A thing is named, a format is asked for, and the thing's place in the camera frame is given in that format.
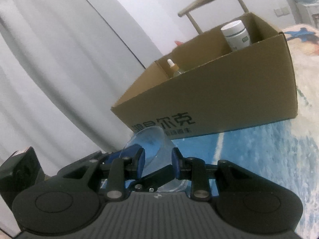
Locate clear plastic cup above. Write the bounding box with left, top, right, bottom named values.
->
left=121, top=126, right=187, bottom=192

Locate green dropper bottle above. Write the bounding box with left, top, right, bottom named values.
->
left=167, top=59, right=185, bottom=77

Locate white supplement bottle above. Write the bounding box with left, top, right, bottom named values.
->
left=221, top=20, right=252, bottom=51

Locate brown cardboard box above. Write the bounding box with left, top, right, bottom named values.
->
left=111, top=12, right=298, bottom=139

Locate red plastic bag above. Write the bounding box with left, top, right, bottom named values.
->
left=175, top=40, right=184, bottom=46

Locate white curtain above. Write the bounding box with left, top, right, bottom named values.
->
left=0, top=0, right=165, bottom=177

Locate wooden chair black seat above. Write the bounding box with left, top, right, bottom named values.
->
left=177, top=0, right=250, bottom=35

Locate white water dispenser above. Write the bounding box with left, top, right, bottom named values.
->
left=296, top=1, right=319, bottom=29

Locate black hanging cable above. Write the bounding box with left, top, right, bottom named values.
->
left=67, top=0, right=147, bottom=69

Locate white wall socket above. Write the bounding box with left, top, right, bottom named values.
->
left=274, top=7, right=290, bottom=17

